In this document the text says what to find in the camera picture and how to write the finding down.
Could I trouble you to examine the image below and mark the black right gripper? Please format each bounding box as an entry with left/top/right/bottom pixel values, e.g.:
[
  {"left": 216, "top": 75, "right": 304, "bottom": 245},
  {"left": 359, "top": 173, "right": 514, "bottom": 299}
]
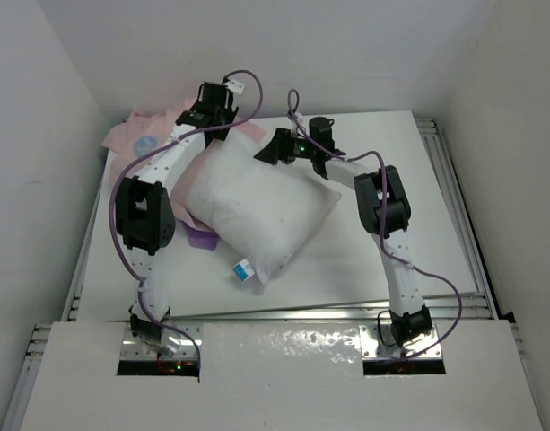
[{"left": 255, "top": 128, "right": 317, "bottom": 164}]

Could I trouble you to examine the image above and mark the white pillow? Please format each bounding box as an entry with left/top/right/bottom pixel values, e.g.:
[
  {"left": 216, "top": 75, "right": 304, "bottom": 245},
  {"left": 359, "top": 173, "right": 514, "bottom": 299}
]
[{"left": 171, "top": 130, "right": 341, "bottom": 284}]

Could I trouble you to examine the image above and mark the pink purple pillowcase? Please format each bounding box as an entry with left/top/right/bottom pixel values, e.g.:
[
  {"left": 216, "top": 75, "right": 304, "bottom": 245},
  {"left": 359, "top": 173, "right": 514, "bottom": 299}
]
[{"left": 99, "top": 91, "right": 267, "bottom": 251}]

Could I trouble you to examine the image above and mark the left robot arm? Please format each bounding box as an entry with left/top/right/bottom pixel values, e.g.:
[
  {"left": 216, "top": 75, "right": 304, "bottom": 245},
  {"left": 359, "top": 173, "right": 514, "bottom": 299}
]
[{"left": 110, "top": 78, "right": 244, "bottom": 353}]

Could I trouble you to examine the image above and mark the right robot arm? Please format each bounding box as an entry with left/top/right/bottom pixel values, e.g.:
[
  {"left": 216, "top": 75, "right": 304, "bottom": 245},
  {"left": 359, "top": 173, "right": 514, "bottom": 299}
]
[{"left": 255, "top": 110, "right": 432, "bottom": 348}]

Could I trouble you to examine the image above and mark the blue white pillow label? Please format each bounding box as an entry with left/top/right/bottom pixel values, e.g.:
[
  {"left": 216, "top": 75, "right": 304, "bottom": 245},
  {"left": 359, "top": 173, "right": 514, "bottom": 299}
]
[{"left": 232, "top": 259, "right": 255, "bottom": 282}]

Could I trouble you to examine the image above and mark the white front cover board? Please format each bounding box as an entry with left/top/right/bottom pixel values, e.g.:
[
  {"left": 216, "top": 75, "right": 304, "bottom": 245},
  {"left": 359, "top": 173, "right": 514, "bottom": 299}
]
[{"left": 22, "top": 321, "right": 541, "bottom": 430}]

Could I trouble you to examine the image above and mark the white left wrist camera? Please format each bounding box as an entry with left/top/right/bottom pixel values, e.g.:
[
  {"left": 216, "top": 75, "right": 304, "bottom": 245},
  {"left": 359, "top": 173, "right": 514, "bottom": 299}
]
[{"left": 223, "top": 78, "right": 245, "bottom": 96}]

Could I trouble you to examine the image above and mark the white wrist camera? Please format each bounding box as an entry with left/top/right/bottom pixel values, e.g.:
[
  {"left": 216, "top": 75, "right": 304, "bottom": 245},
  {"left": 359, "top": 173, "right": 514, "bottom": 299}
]
[
  {"left": 223, "top": 78, "right": 245, "bottom": 96},
  {"left": 291, "top": 119, "right": 307, "bottom": 138}
]

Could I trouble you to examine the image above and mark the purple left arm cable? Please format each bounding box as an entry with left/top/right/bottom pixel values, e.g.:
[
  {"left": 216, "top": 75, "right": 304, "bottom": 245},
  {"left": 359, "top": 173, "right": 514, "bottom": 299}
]
[{"left": 108, "top": 68, "right": 264, "bottom": 374}]

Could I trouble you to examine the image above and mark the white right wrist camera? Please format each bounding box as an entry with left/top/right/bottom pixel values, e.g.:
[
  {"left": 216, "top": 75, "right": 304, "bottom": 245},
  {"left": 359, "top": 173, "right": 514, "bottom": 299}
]
[{"left": 291, "top": 119, "right": 307, "bottom": 138}]

